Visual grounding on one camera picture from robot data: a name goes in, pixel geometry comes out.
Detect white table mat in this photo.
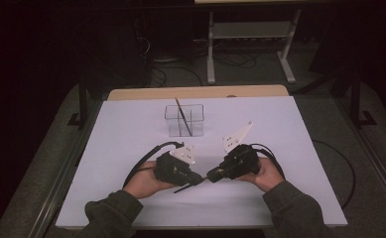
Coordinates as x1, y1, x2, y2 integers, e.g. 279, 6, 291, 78
55, 95, 349, 229

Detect white metal frame desk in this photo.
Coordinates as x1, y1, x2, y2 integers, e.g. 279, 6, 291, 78
193, 0, 334, 85

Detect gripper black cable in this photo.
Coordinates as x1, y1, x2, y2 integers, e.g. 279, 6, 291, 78
249, 138, 359, 211
122, 141, 186, 189

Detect clear plastic organizer box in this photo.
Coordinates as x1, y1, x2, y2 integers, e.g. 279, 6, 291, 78
164, 103, 205, 138

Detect person's right hand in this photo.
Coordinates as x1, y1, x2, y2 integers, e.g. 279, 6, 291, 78
244, 157, 285, 193

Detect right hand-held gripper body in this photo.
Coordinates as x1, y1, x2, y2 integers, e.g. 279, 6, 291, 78
219, 120, 261, 180

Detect tangled black floor cables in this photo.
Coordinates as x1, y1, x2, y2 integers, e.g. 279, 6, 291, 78
212, 52, 258, 69

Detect person's left hand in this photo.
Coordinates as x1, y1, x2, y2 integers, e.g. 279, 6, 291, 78
123, 160, 177, 200

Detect black metal stand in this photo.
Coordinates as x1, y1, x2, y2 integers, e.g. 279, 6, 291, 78
66, 74, 89, 131
349, 69, 378, 129

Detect light wooden table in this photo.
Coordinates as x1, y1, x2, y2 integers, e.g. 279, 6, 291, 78
107, 84, 290, 102

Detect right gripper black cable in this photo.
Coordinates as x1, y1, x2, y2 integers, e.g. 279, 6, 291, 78
249, 138, 359, 211

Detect black floor cable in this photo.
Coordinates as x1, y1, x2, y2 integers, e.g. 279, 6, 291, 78
150, 64, 204, 89

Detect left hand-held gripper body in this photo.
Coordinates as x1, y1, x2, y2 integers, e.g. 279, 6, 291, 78
154, 144, 198, 187

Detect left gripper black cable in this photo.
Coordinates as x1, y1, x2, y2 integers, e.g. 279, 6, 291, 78
122, 141, 186, 189

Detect aluminium frame rail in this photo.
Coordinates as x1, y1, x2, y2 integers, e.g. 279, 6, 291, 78
331, 98, 386, 209
27, 100, 103, 238

